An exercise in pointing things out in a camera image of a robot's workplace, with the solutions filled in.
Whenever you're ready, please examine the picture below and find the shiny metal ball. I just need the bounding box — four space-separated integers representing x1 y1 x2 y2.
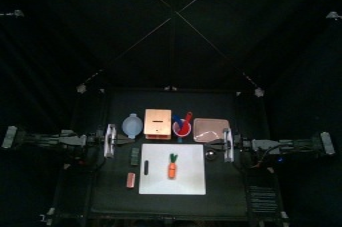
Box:
203 149 220 162

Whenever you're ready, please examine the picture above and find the pale blue plastic bowl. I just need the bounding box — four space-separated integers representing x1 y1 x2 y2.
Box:
120 113 144 140

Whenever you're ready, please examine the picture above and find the translucent pink square container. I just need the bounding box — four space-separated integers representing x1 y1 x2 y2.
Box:
191 117 231 144

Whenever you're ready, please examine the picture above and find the dark green toy block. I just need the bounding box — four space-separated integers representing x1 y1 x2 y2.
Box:
129 147 141 167

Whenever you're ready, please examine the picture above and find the pink plastic cup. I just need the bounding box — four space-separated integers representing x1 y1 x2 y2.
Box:
171 119 194 138

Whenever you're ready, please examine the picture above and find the wooden box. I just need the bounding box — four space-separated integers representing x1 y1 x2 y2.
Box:
143 108 174 141

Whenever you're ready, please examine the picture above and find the blue toy utensil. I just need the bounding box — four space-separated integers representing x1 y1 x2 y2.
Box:
172 114 184 131

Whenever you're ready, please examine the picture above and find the red toy block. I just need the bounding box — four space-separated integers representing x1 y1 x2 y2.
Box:
125 172 137 189

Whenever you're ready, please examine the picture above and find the white cutting board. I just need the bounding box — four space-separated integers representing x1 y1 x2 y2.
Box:
137 142 207 196

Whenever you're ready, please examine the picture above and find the orange toy carrot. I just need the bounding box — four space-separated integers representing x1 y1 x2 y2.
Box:
167 153 179 180

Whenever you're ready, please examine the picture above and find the white label sticker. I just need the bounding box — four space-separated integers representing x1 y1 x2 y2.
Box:
248 185 278 216

